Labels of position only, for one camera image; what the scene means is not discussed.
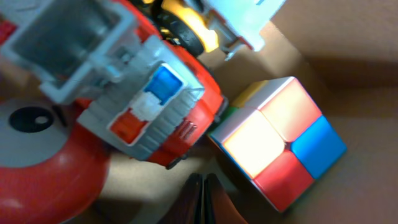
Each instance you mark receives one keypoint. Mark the multicolour puzzle cube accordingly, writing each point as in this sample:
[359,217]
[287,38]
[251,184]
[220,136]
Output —
[278,138]

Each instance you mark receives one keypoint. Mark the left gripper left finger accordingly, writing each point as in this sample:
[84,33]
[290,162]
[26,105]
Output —
[186,209]

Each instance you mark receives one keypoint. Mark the yellow grey toy dump truck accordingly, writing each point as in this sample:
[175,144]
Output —
[206,25]

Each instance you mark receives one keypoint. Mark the red toy fire truck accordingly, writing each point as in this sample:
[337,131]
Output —
[144,96]

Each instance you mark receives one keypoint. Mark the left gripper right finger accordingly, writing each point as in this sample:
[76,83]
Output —
[218,207]

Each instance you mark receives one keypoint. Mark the red round toy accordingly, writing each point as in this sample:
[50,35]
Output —
[52,168]

